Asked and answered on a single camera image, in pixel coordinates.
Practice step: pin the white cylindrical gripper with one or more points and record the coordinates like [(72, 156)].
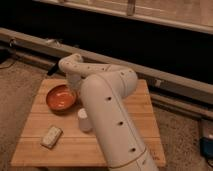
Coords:
[(74, 82)]

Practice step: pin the orange ceramic bowl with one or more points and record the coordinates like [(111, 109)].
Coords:
[(61, 98)]

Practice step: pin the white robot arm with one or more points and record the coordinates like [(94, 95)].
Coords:
[(101, 92)]

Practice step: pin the white paper cup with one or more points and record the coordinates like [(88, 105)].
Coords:
[(83, 121)]

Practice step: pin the wooden board table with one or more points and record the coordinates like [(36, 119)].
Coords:
[(75, 148)]

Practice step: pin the white rectangular sponge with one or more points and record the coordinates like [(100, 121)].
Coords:
[(51, 137)]

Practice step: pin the blue device on floor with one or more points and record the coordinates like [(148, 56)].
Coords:
[(206, 146)]

